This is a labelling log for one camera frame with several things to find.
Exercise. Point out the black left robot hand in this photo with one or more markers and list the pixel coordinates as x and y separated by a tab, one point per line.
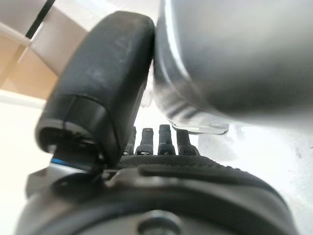
102	73

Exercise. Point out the silver fridge drawer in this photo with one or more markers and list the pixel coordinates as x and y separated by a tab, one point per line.
232	61

